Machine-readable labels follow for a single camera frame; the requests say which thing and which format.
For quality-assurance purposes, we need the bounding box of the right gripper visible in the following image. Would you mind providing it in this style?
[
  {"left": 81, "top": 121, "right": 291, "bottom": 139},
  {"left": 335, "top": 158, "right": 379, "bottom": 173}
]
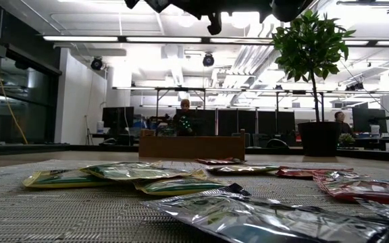
[{"left": 271, "top": 0, "right": 317, "bottom": 23}]

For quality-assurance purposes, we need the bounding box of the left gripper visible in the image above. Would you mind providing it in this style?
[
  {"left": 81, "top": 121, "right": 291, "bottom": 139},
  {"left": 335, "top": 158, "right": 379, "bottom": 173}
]
[{"left": 172, "top": 0, "right": 273, "bottom": 36}]

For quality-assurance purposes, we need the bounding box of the green-silver packet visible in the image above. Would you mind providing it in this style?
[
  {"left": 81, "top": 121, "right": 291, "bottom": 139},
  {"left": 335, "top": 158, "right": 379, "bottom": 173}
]
[{"left": 205, "top": 164, "right": 282, "bottom": 176}]

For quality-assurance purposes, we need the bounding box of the green tea packet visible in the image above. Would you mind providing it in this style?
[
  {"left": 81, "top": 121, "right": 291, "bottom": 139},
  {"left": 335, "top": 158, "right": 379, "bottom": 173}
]
[{"left": 132, "top": 176, "right": 228, "bottom": 197}]

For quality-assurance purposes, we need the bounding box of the yellow lemon tea packet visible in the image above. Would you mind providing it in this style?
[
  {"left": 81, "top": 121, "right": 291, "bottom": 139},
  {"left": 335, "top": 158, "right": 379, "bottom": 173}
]
[
  {"left": 22, "top": 168, "right": 115, "bottom": 189},
  {"left": 79, "top": 161, "right": 209, "bottom": 182}
]

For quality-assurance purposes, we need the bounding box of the silver foil packet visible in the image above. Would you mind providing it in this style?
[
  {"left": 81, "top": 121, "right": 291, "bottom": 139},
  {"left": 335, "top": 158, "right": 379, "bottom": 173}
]
[{"left": 140, "top": 183, "right": 389, "bottom": 243}]

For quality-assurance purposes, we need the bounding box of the black round ceiling fixture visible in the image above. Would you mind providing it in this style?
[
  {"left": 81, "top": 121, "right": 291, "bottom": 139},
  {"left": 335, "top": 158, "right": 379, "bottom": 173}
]
[
  {"left": 90, "top": 56, "right": 105, "bottom": 72},
  {"left": 201, "top": 53, "right": 215, "bottom": 68}
]

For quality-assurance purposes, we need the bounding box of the black ceiling track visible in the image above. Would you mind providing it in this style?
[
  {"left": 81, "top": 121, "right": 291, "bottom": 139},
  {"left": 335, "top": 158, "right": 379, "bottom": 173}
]
[{"left": 336, "top": 0, "right": 389, "bottom": 14}]

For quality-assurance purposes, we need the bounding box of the person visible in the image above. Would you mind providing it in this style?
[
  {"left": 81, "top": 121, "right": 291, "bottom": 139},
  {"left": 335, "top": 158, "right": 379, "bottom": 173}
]
[
  {"left": 172, "top": 98, "right": 196, "bottom": 138},
  {"left": 333, "top": 111, "right": 355, "bottom": 136}
]

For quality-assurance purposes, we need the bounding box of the black partition panel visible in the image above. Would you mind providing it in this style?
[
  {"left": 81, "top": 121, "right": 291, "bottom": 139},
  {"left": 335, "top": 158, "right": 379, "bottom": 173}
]
[
  {"left": 277, "top": 108, "right": 296, "bottom": 138},
  {"left": 194, "top": 108, "right": 217, "bottom": 138},
  {"left": 217, "top": 108, "right": 238, "bottom": 138},
  {"left": 257, "top": 108, "right": 278, "bottom": 138},
  {"left": 238, "top": 108, "right": 257, "bottom": 138}
]

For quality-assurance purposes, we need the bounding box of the wooden three-compartment organizer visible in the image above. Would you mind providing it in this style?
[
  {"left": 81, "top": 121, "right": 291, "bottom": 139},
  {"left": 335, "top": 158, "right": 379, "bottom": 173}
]
[{"left": 138, "top": 128, "right": 247, "bottom": 160}]

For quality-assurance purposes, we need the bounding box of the green potted plant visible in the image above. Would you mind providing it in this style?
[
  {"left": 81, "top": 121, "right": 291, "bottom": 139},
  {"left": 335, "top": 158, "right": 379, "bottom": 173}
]
[{"left": 271, "top": 9, "right": 357, "bottom": 158}]

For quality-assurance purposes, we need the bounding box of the black desktop monitor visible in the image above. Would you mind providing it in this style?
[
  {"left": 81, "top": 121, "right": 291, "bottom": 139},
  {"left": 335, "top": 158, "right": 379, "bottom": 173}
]
[
  {"left": 101, "top": 106, "right": 136, "bottom": 130},
  {"left": 351, "top": 107, "right": 388, "bottom": 134}
]

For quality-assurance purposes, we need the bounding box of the black office chair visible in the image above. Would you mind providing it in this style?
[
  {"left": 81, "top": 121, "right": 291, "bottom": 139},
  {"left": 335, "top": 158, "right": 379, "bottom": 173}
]
[{"left": 265, "top": 137, "right": 290, "bottom": 149}]

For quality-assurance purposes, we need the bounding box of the small green desk plant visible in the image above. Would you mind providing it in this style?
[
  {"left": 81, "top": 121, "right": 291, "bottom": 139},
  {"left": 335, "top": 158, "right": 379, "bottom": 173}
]
[{"left": 338, "top": 132, "right": 356, "bottom": 147}]

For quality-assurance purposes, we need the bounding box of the grey woven table mat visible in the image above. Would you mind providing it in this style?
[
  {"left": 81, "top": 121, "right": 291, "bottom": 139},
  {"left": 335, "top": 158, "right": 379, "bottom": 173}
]
[{"left": 0, "top": 158, "right": 389, "bottom": 243}]

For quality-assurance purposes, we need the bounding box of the black overhead rail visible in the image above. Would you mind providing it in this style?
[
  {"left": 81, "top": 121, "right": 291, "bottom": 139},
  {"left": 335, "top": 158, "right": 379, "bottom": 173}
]
[{"left": 112, "top": 86, "right": 389, "bottom": 96}]

